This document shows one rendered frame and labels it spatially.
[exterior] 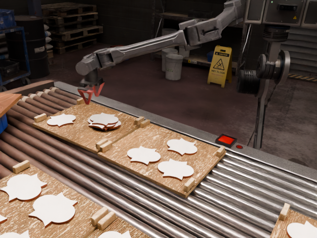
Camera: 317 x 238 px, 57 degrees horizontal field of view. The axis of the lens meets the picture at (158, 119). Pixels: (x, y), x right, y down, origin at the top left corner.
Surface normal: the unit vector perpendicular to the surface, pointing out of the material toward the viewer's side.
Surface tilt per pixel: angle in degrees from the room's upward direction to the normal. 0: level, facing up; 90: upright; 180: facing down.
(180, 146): 0
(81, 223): 0
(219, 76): 78
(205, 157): 0
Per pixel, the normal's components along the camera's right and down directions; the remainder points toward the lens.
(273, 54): -0.13, 0.44
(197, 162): 0.05, -0.89
